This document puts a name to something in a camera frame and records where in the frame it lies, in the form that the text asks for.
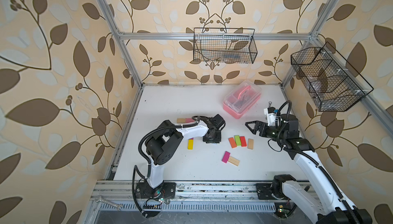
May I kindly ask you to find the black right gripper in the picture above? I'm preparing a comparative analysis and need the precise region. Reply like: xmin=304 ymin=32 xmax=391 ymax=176
xmin=246 ymin=121 xmax=286 ymax=143

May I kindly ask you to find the thin yellow block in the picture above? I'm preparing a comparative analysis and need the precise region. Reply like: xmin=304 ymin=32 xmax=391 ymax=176
xmin=187 ymin=139 xmax=194 ymax=150

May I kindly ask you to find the magenta slanted block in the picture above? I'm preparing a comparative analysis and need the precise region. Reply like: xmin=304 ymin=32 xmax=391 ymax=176
xmin=222 ymin=151 xmax=230 ymax=164

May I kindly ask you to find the natural wood block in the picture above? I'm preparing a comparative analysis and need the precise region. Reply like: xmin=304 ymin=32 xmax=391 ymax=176
xmin=177 ymin=118 xmax=187 ymax=124

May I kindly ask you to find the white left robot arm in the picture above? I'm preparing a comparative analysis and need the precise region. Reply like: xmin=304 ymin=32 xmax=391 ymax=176
xmin=132 ymin=114 xmax=226 ymax=218

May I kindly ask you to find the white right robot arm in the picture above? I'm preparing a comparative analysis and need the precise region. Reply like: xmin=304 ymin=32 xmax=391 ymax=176
xmin=245 ymin=100 xmax=373 ymax=224

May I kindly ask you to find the red block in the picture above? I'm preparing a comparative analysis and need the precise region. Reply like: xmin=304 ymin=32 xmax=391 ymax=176
xmin=239 ymin=136 xmax=247 ymax=147

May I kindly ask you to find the orange-red block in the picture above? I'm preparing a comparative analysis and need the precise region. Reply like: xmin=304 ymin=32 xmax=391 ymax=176
xmin=228 ymin=138 xmax=237 ymax=148

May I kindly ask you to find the green block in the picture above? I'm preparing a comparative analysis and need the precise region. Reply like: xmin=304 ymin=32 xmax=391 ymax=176
xmin=234 ymin=135 xmax=242 ymax=146

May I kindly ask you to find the ridged wood block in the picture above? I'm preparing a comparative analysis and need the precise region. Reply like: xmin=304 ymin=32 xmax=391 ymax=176
xmin=227 ymin=156 xmax=240 ymax=167

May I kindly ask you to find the pink plastic storage box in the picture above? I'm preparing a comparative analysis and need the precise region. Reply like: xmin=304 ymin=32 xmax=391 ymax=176
xmin=223 ymin=80 xmax=262 ymax=119

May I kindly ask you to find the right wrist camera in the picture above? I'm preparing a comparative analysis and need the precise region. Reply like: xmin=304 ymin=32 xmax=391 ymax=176
xmin=264 ymin=107 xmax=278 ymax=127

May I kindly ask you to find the black wire basket back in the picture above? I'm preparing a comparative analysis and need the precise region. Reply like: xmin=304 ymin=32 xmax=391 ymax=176
xmin=193 ymin=27 xmax=258 ymax=64

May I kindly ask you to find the black wire basket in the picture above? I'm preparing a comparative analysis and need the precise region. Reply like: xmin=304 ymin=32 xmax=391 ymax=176
xmin=291 ymin=42 xmax=374 ymax=112
xmin=193 ymin=27 xmax=258 ymax=64

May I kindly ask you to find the black wire basket right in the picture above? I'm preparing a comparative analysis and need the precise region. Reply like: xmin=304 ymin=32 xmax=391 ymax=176
xmin=291 ymin=42 xmax=374 ymax=112

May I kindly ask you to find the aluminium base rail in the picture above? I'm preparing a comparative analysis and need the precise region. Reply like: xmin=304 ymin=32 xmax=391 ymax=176
xmin=88 ymin=180 xmax=344 ymax=214

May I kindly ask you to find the silver wrench on rail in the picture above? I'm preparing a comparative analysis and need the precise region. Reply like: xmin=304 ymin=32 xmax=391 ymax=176
xmin=95 ymin=195 xmax=124 ymax=211

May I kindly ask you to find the aluminium frame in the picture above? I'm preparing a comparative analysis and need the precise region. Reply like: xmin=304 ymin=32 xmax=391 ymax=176
xmin=96 ymin=0 xmax=393 ymax=128

